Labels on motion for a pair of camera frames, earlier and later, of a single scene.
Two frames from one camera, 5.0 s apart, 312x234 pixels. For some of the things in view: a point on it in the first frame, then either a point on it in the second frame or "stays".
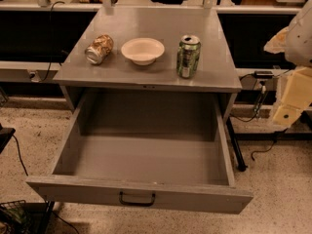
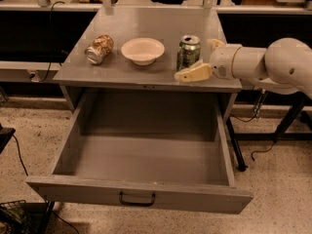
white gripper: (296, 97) → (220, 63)
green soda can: (187, 56) stays
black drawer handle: (136, 204) stays
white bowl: (142, 51) stays
